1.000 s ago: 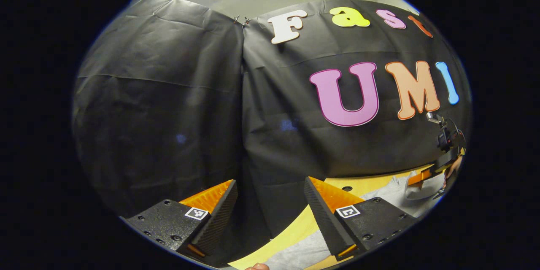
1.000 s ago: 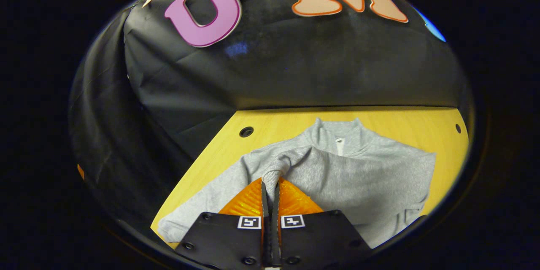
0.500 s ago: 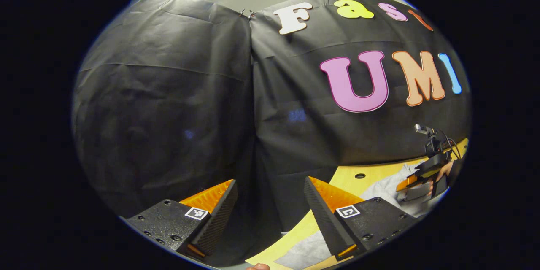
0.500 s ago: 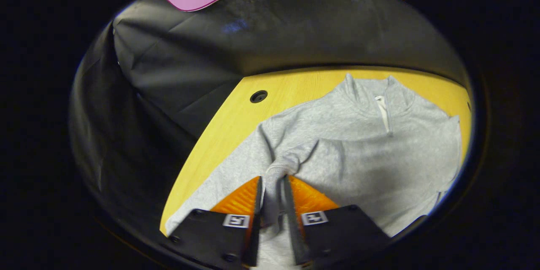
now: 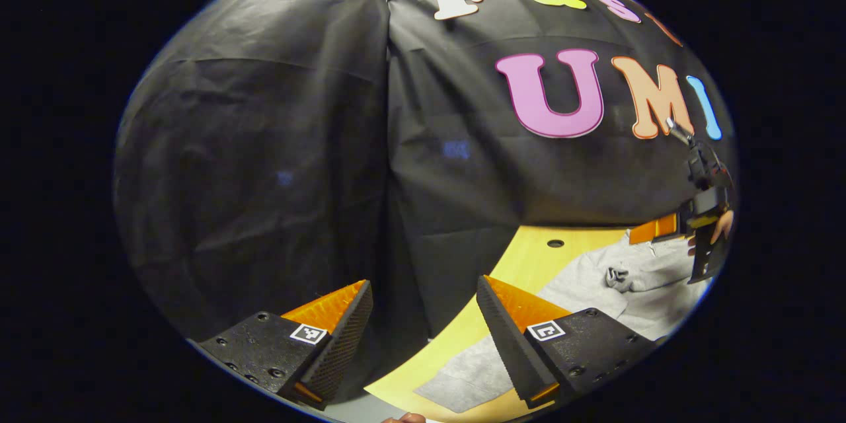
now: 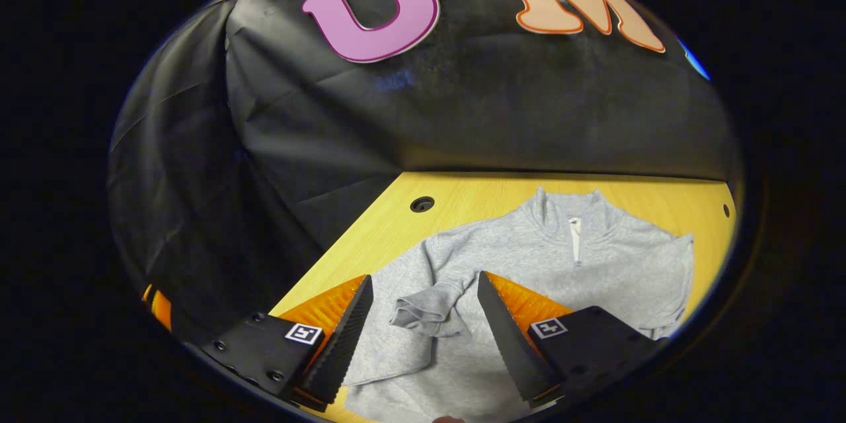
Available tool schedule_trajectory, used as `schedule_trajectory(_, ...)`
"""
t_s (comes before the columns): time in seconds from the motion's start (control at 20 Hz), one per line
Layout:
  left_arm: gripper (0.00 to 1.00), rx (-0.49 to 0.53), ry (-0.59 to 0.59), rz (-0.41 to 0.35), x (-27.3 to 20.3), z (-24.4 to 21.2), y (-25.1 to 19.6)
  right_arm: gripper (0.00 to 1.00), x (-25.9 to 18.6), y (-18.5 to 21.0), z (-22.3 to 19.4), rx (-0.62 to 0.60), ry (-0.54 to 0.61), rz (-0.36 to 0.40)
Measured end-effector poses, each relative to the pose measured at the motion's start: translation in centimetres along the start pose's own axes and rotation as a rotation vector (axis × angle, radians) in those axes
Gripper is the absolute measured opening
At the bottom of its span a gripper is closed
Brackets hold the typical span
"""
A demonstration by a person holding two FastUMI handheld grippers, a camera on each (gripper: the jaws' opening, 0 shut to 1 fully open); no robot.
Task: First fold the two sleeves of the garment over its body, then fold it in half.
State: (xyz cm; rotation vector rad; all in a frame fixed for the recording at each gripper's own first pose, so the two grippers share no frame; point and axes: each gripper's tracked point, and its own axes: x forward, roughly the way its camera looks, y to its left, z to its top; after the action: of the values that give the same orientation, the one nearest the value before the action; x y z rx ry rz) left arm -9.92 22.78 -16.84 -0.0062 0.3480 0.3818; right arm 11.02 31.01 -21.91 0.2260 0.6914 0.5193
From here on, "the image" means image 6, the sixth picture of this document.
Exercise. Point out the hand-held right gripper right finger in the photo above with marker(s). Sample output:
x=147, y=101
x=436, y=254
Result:
x=509, y=344

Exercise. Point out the black backdrop cloth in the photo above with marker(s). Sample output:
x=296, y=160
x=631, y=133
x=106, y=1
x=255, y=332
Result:
x=462, y=106

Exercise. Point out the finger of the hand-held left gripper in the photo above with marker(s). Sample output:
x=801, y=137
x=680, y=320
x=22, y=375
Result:
x=160, y=309

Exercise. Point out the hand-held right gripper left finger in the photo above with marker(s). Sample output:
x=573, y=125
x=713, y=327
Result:
x=344, y=344

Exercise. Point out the grey zip-neck sweatshirt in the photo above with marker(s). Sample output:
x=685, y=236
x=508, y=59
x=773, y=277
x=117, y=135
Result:
x=595, y=264

